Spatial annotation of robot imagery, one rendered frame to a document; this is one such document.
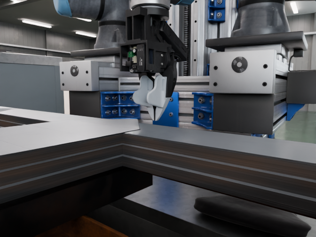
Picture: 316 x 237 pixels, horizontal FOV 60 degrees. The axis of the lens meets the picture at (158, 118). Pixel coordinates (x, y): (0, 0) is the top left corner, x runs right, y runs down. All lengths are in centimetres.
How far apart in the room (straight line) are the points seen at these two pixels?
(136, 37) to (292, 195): 38
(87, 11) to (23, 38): 1241
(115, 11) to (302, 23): 1065
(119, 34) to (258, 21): 46
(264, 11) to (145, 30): 35
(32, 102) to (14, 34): 1190
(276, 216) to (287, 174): 25
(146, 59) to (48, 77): 90
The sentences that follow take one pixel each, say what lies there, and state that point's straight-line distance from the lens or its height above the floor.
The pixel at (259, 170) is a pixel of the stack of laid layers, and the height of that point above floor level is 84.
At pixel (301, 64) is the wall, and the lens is 1127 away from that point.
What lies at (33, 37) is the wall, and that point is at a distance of 1364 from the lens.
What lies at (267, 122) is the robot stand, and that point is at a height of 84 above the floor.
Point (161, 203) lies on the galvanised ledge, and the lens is 59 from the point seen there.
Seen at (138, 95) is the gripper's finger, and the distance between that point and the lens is 55.
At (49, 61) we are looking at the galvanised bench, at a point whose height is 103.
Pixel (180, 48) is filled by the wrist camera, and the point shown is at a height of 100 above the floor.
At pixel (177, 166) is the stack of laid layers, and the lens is 32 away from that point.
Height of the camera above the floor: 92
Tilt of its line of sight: 7 degrees down
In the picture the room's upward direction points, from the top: straight up
